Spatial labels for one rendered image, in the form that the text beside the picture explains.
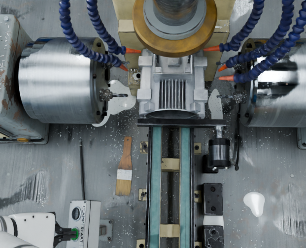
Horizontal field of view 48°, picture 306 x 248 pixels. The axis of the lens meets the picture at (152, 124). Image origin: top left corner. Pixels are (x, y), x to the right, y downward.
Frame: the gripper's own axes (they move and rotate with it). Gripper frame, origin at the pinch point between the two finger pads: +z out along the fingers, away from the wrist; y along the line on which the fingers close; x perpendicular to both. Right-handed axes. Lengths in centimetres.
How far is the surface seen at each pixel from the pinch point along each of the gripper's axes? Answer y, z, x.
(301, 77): 39, 30, -50
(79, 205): 7.1, 2.7, -0.9
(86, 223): 2.7, 3.4, -3.6
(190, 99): 36.1, 19.8, -23.8
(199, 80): 42, 22, -25
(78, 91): 35.5, -3.6, -4.7
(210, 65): 53, 35, -21
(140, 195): 11.4, 30.9, 3.7
